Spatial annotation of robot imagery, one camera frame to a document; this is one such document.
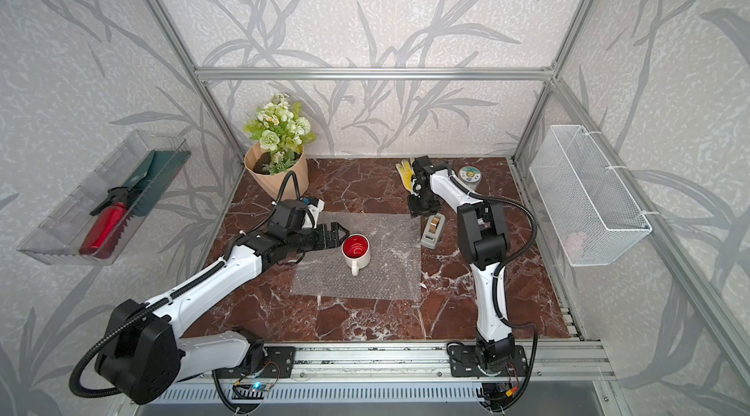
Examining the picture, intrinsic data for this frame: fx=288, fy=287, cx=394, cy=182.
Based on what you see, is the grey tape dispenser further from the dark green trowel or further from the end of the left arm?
the dark green trowel

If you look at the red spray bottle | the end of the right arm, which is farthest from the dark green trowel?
the end of the right arm

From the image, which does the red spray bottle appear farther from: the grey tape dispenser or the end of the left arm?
→ the grey tape dispenser

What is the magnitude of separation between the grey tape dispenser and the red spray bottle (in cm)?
76

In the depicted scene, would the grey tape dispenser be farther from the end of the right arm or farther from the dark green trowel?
the dark green trowel

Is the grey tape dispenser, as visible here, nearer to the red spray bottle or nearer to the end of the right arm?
the end of the right arm

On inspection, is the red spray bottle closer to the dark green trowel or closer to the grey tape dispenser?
the dark green trowel

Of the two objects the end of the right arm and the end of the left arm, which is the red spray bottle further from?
the end of the right arm

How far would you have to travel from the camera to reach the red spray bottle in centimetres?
56

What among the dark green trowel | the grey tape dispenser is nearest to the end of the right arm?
the grey tape dispenser

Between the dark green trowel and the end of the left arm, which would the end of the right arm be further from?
the dark green trowel

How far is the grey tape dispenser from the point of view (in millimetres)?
956
